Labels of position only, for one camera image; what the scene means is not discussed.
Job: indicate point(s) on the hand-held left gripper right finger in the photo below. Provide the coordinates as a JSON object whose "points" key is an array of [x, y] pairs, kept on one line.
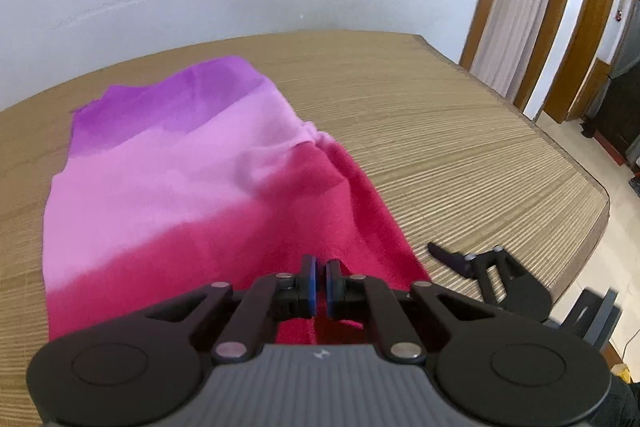
{"points": [[330, 292]]}

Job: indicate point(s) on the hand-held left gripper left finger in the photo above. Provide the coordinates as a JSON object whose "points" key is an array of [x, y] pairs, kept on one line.
{"points": [[312, 289]]}

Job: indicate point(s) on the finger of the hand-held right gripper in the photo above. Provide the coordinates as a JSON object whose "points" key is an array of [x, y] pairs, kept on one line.
{"points": [[452, 257]]}

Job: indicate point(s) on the pink purple red fleece cloth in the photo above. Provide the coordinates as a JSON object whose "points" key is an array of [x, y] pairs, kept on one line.
{"points": [[175, 187]]}

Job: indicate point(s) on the bamboo mat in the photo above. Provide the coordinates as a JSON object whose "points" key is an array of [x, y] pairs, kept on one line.
{"points": [[450, 147]]}

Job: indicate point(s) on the small yellow object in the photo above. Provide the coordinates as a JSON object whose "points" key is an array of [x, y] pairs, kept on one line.
{"points": [[621, 369]]}

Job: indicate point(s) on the dark cabinet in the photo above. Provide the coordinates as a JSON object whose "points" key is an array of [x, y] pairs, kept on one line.
{"points": [[617, 117]]}

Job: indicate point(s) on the wooden door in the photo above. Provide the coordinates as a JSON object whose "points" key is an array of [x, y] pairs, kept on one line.
{"points": [[582, 47]]}

